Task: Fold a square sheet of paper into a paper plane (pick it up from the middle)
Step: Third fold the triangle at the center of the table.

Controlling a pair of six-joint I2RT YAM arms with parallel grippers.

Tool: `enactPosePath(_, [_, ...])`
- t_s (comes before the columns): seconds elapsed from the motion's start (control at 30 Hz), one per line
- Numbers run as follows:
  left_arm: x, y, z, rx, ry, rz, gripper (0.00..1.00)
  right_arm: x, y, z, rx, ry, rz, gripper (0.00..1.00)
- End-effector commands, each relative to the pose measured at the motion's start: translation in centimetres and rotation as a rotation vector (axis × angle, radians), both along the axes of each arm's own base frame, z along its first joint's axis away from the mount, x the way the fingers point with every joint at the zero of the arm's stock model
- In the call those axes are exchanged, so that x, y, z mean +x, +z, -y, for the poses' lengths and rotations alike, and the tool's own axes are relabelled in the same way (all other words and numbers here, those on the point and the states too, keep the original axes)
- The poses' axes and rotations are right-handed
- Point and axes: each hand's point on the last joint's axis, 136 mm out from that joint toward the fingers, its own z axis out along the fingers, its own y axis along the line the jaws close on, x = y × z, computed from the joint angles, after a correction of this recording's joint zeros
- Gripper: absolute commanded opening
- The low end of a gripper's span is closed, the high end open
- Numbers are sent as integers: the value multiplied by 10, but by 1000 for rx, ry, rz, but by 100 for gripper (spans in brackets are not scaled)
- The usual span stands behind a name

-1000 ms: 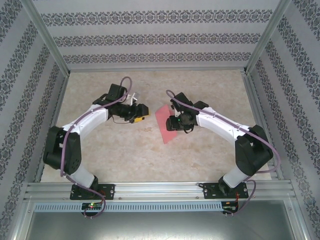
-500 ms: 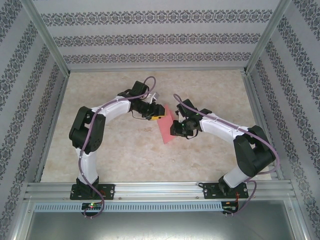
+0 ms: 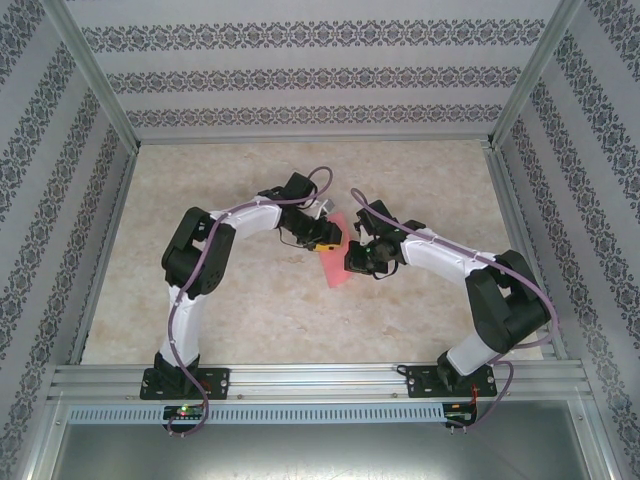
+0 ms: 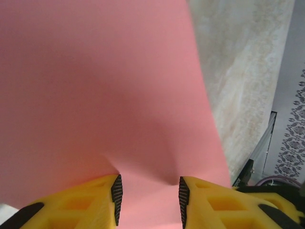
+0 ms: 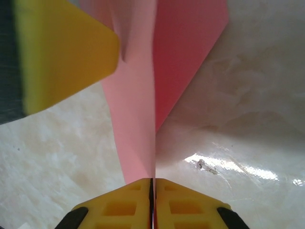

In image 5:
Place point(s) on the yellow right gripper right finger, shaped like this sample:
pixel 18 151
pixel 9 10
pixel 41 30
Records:
pixel 186 210

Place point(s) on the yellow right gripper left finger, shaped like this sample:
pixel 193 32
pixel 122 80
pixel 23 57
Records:
pixel 119 210

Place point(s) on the pink paper sheet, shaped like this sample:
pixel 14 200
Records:
pixel 135 107

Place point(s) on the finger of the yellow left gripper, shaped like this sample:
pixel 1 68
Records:
pixel 66 52

